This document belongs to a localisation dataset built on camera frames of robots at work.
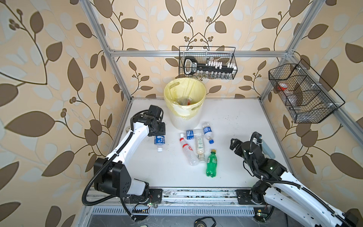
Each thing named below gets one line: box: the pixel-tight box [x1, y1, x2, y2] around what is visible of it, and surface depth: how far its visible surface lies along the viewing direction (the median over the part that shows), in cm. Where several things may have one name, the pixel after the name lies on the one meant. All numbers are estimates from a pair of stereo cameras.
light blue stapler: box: [261, 139, 276, 159], surface depth 88 cm
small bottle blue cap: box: [202, 122, 215, 145], surface depth 98 cm
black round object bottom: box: [193, 216, 217, 227], surface depth 67 cm
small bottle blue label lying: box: [180, 129, 205, 140], surface depth 96 cm
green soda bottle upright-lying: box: [206, 149, 218, 178], surface depth 84 cm
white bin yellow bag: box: [163, 77, 207, 131], surface depth 95 cm
